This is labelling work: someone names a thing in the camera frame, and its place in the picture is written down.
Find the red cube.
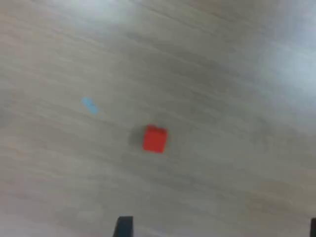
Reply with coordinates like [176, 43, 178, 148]
[142, 124, 168, 154]

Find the blue tape piece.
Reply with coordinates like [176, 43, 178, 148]
[81, 97, 100, 115]

